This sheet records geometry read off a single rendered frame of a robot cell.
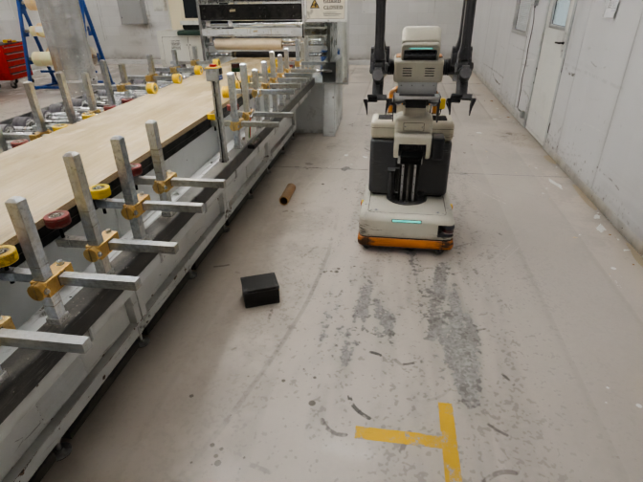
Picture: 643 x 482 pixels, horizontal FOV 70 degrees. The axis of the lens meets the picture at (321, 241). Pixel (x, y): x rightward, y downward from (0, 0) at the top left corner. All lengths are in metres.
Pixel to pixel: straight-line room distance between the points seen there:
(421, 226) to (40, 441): 2.26
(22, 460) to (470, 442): 1.62
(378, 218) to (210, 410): 1.59
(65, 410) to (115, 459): 0.27
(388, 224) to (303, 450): 1.60
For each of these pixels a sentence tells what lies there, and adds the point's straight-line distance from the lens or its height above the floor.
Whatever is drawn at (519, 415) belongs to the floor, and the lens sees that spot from 2.19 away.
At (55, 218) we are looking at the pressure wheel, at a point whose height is 0.91.
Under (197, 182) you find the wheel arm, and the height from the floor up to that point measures 0.85.
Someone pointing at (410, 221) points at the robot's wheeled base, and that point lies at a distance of 2.99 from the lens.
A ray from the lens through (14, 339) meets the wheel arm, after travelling 1.35.
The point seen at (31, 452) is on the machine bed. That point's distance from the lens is 2.02.
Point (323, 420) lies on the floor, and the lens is 2.03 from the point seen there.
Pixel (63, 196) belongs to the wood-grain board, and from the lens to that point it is 1.96.
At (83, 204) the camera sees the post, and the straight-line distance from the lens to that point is 1.63.
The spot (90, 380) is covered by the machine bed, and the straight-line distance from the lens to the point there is 2.18.
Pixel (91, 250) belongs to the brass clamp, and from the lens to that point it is 1.67.
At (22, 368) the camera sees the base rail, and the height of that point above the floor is 0.70.
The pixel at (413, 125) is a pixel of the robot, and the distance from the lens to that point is 2.86.
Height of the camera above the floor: 1.55
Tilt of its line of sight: 29 degrees down
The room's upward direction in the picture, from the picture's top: 1 degrees counter-clockwise
